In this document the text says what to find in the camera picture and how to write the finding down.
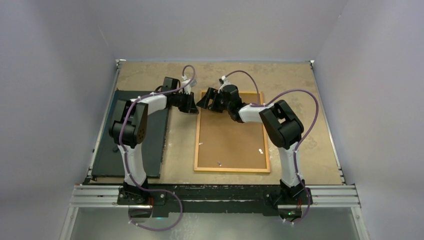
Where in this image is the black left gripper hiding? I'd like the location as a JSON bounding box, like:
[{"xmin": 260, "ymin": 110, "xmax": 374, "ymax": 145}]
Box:
[{"xmin": 172, "ymin": 91, "xmax": 199, "ymax": 115}]

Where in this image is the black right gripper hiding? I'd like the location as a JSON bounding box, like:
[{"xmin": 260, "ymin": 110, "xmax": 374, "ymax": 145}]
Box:
[{"xmin": 196, "ymin": 87, "xmax": 232, "ymax": 114}]

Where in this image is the brown backing board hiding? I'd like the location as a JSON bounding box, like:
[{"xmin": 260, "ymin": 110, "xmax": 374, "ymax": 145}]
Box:
[{"xmin": 197, "ymin": 94, "xmax": 268, "ymax": 169}]

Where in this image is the yellow wooden picture frame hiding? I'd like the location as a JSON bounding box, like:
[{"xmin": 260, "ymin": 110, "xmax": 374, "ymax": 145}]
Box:
[{"xmin": 193, "ymin": 91, "xmax": 271, "ymax": 174}]

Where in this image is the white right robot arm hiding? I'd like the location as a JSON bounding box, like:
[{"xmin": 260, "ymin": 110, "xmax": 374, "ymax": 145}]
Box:
[{"xmin": 196, "ymin": 84, "xmax": 305, "ymax": 204}]

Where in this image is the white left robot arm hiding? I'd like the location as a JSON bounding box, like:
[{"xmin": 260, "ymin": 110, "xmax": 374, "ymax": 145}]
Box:
[{"xmin": 108, "ymin": 76, "xmax": 199, "ymax": 205}]

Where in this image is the black flat box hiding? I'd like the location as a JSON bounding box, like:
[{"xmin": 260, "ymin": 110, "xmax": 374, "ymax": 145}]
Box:
[{"xmin": 91, "ymin": 90, "xmax": 169, "ymax": 179}]

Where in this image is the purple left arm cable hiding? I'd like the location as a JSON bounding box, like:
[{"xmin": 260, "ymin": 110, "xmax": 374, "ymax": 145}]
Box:
[{"xmin": 118, "ymin": 64, "xmax": 197, "ymax": 233}]

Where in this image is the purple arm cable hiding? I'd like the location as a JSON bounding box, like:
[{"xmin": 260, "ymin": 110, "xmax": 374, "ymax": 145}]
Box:
[
  {"xmin": 118, "ymin": 64, "xmax": 197, "ymax": 233},
  {"xmin": 223, "ymin": 69, "xmax": 320, "ymax": 226}
]

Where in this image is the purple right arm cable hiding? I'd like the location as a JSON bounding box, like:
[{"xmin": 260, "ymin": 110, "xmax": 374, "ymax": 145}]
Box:
[{"xmin": 223, "ymin": 69, "xmax": 320, "ymax": 226}]

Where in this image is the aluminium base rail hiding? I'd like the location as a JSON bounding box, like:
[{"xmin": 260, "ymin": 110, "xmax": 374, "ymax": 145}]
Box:
[{"xmin": 69, "ymin": 184, "xmax": 360, "ymax": 218}]

